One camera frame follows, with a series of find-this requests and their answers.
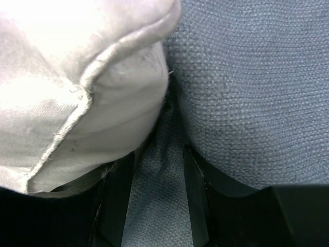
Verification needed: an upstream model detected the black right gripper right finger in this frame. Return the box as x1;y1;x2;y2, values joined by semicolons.
183;146;328;246

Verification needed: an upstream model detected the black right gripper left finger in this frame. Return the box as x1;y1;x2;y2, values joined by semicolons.
1;152;135;246

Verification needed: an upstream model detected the blue-grey fabric pillowcase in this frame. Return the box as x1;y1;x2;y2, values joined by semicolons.
122;1;328;246

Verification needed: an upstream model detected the white pillow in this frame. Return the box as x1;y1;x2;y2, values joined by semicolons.
1;1;181;197

